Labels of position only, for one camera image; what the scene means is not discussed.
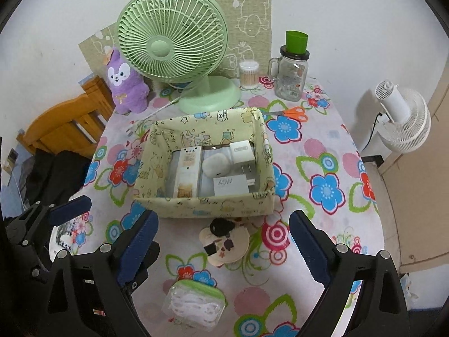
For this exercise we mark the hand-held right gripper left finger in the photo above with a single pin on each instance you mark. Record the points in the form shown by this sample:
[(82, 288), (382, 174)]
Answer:
[(138, 245)]

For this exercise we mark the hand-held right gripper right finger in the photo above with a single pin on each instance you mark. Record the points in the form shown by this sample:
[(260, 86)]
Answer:
[(310, 245)]

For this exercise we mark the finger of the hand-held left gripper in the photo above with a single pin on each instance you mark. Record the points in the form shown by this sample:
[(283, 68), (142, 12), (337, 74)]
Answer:
[(149, 256), (70, 210)]

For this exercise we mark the bundle of white floss picks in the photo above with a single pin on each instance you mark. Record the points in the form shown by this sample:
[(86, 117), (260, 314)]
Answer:
[(191, 305)]

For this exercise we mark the clear floss pick box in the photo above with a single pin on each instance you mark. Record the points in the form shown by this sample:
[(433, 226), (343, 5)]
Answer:
[(193, 305)]

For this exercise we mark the green plastic lid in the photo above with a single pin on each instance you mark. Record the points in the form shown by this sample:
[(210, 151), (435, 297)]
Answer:
[(210, 289)]

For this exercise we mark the yellow printed storage box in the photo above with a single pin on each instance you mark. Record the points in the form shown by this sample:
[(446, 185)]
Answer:
[(210, 207)]

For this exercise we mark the cream panda plush pouch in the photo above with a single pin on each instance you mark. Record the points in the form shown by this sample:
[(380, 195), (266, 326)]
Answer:
[(231, 249)]

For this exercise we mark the white power strip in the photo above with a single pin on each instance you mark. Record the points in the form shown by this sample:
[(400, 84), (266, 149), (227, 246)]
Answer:
[(189, 168)]

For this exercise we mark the large white wall charger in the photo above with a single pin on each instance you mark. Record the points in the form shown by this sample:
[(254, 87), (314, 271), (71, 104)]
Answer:
[(228, 186)]

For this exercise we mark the round white charger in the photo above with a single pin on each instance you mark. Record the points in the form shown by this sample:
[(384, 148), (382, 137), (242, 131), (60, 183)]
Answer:
[(215, 165)]

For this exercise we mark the small white wall charger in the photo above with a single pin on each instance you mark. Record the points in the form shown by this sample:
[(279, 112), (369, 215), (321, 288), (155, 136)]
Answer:
[(242, 152)]

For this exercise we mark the black jacket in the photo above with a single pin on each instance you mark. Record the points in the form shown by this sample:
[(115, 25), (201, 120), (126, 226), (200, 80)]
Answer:
[(56, 172)]

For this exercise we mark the floral tablecloth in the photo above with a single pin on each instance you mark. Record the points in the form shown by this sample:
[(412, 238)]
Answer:
[(315, 189)]

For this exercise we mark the orange wooden chair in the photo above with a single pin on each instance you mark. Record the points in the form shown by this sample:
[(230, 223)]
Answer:
[(59, 126)]

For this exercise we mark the beige wooden door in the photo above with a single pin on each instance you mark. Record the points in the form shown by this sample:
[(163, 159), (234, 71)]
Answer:
[(421, 200)]

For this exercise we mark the purple plush toy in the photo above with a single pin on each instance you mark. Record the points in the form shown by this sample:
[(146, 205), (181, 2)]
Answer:
[(126, 91)]

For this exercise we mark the orange scissors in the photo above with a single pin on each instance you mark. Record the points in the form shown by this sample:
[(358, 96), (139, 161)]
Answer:
[(294, 112)]

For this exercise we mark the white circulating fan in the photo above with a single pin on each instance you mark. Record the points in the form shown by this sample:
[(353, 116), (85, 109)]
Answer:
[(403, 119)]

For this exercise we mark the glass mug jar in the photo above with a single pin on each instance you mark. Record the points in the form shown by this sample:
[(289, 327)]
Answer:
[(291, 77)]

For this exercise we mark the clear cotton swab jar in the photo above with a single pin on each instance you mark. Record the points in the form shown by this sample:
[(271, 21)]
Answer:
[(249, 75)]

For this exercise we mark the green table fan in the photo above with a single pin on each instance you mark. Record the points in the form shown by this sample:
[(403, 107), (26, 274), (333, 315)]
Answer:
[(163, 47)]

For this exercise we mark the green plastic cup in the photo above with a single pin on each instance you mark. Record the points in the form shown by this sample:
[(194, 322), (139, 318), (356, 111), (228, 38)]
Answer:
[(296, 42)]

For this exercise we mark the wall outlet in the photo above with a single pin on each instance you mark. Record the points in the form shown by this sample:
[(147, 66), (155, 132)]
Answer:
[(12, 155)]

